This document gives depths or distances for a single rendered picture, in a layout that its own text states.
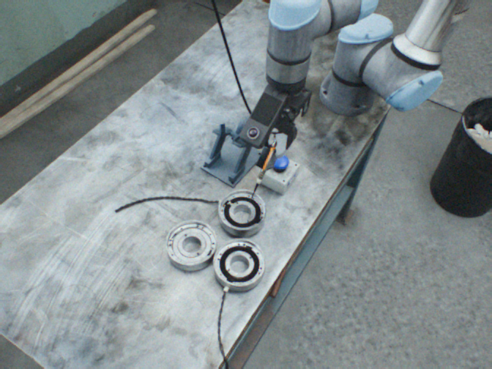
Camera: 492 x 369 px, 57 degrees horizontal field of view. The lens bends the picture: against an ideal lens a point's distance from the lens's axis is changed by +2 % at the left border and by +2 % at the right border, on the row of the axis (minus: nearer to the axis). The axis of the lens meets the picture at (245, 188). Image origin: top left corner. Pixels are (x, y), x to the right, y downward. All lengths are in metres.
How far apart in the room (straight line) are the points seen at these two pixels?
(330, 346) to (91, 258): 1.03
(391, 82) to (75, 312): 0.82
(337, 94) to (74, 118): 1.54
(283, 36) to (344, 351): 1.28
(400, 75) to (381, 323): 1.05
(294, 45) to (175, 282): 0.51
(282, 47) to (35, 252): 0.65
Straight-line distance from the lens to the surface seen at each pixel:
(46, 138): 2.39
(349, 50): 1.14
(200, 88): 1.28
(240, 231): 0.95
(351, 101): 1.22
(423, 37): 1.05
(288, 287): 1.55
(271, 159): 0.94
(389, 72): 1.08
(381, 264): 1.94
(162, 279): 0.95
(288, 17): 0.72
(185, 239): 0.95
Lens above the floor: 1.66
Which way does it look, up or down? 54 degrees down
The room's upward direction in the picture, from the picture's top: 3 degrees clockwise
